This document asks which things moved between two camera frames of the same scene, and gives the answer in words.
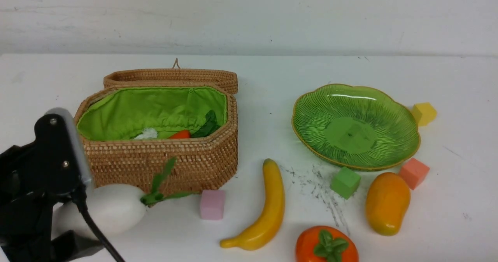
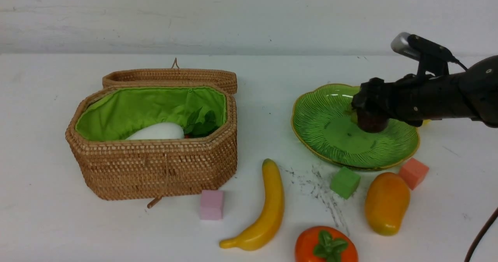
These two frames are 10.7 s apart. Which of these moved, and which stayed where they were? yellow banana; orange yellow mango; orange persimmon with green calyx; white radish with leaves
Moved: white radish with leaves
Stayed: yellow banana; orange persimmon with green calyx; orange yellow mango
